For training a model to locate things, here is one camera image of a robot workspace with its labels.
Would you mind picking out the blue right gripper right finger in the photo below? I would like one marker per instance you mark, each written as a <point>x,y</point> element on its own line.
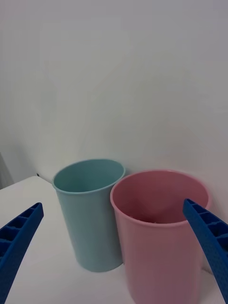
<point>211,240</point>

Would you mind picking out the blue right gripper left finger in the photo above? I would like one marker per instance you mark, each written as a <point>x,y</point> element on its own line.
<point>16,244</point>

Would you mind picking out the pink plastic bin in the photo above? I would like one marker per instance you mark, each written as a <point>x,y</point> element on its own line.
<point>161,261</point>

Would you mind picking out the pale blue plastic bin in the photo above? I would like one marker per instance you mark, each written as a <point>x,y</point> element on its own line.
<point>90,225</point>

